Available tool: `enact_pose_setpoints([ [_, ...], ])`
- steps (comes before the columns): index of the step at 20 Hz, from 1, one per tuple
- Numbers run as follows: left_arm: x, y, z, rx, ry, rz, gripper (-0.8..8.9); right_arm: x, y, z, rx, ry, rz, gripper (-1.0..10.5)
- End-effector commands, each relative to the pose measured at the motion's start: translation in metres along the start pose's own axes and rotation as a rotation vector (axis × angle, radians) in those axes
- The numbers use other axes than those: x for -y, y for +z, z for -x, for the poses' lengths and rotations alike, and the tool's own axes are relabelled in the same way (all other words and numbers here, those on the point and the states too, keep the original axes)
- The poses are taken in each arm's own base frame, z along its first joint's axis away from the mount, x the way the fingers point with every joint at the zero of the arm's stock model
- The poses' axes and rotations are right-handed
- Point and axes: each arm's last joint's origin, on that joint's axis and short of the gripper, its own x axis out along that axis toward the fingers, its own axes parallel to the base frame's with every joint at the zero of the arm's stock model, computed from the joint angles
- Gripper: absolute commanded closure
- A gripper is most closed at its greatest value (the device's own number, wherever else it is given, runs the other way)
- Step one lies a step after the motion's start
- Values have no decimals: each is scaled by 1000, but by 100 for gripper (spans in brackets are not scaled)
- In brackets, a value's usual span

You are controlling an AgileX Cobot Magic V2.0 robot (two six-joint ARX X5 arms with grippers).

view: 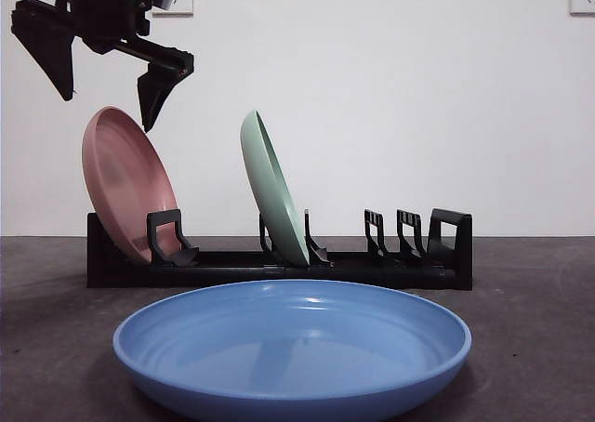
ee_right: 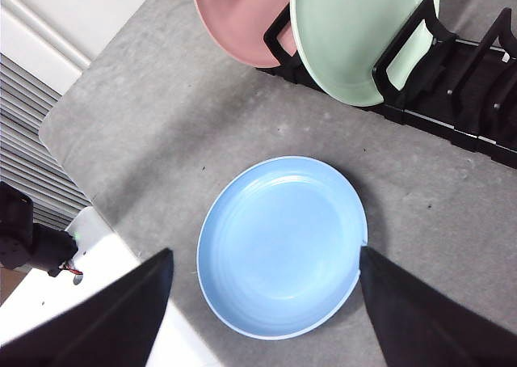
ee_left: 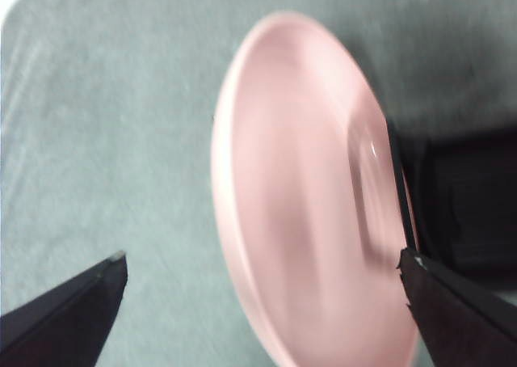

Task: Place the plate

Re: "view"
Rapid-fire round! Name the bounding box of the blue plate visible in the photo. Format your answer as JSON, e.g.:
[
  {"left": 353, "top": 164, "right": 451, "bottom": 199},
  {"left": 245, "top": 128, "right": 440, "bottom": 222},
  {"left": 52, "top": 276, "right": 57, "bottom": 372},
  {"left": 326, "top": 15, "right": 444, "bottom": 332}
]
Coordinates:
[{"left": 112, "top": 278, "right": 472, "bottom": 422}]

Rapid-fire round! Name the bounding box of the pink plate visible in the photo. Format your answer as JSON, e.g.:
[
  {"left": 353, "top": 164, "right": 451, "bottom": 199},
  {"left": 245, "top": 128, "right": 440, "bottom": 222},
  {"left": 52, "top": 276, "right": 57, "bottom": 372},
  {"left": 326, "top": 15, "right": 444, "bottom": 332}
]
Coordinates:
[{"left": 81, "top": 106, "right": 182, "bottom": 264}]

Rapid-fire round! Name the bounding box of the green plate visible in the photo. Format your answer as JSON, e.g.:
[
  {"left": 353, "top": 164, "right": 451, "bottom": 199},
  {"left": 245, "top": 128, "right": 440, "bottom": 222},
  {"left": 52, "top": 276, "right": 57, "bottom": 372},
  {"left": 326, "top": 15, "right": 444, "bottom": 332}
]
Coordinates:
[{"left": 239, "top": 110, "right": 310, "bottom": 268}]

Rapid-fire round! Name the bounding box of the black plate rack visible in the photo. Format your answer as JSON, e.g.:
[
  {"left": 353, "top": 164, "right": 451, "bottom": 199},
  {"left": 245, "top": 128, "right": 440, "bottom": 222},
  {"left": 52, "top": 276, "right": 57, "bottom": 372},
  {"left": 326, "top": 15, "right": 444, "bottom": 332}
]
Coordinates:
[{"left": 86, "top": 207, "right": 474, "bottom": 292}]

